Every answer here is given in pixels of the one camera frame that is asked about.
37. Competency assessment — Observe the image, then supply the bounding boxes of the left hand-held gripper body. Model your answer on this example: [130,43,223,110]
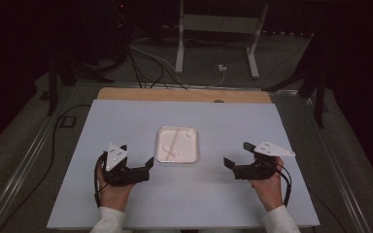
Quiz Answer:
[101,142,152,187]

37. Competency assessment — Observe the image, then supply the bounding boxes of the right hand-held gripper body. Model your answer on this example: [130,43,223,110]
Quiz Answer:
[233,140,296,182]

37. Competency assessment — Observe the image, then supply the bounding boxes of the thin wooden skewer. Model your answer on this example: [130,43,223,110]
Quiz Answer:
[165,126,181,161]

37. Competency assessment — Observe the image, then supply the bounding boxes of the white square tray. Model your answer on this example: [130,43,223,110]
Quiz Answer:
[154,125,200,164]

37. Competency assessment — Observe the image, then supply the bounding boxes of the person's left hand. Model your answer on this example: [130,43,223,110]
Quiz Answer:
[95,160,136,213]

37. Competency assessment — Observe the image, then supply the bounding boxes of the person's right hand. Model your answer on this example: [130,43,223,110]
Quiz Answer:
[250,156,286,213]

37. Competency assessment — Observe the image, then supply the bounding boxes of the pale blue board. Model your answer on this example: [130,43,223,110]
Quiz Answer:
[46,98,321,231]

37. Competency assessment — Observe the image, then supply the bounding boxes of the black tripod stand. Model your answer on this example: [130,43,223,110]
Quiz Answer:
[46,52,115,117]
[261,32,330,129]

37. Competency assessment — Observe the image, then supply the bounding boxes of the white metal stand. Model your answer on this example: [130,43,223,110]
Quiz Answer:
[174,0,270,80]

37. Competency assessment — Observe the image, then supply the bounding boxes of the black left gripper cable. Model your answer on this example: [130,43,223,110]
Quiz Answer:
[93,150,109,209]

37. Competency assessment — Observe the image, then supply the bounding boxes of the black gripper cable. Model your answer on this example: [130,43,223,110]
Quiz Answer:
[271,160,293,208]
[93,150,109,209]

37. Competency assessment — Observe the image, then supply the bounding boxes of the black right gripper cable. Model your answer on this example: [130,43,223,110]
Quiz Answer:
[271,160,293,208]

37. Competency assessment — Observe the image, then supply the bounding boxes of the black square floor frame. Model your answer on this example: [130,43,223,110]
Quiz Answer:
[59,115,78,129]

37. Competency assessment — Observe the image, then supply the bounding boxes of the long black floor cable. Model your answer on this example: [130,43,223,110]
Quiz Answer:
[0,103,92,233]

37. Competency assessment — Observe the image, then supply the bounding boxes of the black floor cables bundle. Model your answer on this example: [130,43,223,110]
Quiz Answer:
[126,48,189,90]

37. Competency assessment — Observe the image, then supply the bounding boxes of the metal floor rail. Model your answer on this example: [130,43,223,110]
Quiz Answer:
[0,86,76,233]
[303,96,373,233]

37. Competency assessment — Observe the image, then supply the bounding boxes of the white floor cable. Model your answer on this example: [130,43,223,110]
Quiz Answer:
[128,37,226,88]

